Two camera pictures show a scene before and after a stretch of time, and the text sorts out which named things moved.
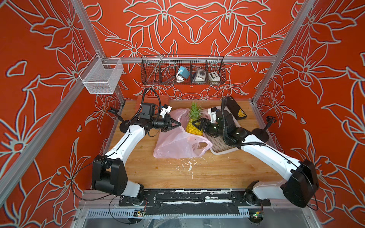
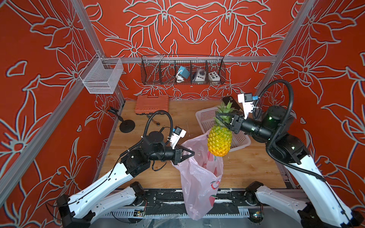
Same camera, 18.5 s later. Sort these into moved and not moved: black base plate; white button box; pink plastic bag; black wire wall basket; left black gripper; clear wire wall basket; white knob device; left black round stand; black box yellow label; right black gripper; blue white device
Moved: left black gripper; pink plastic bag; right black gripper
Not moved: white knob device; black wire wall basket; black box yellow label; white button box; left black round stand; blue white device; clear wire wall basket; black base plate
